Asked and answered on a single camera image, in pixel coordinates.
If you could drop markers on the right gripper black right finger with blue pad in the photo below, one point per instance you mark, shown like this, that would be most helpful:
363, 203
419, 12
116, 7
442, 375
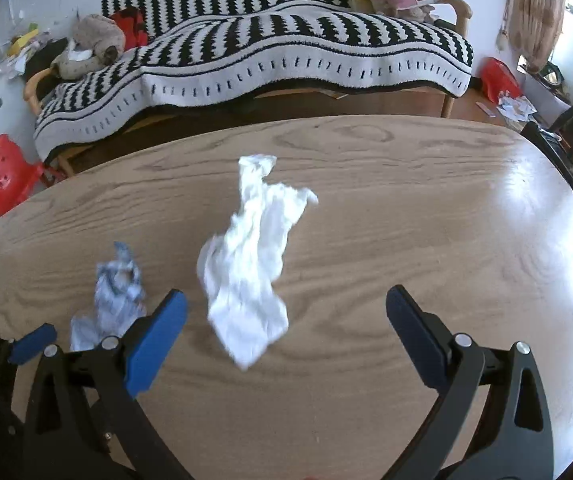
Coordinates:
490, 419

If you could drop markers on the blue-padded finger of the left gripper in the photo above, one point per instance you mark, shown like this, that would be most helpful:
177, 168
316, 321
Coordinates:
32, 344

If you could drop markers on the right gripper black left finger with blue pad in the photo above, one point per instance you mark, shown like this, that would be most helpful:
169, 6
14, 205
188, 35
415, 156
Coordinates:
83, 419

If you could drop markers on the white tissue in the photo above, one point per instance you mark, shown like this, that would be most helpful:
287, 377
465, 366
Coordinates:
237, 268

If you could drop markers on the red bear-shaped stool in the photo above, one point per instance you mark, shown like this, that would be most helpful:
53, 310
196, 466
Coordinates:
18, 177

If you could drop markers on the brown plush toy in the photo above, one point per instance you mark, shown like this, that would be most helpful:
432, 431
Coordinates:
96, 42

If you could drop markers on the red cushion on sofa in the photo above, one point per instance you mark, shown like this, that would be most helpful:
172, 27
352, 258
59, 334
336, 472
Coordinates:
131, 22

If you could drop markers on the black white striped sofa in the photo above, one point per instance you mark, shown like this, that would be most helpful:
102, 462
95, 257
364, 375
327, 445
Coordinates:
204, 53

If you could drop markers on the red bag on floor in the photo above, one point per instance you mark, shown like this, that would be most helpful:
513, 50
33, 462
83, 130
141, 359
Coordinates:
498, 81

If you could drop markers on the brown checked curtain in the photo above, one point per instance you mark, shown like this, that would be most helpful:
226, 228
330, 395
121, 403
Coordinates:
534, 29

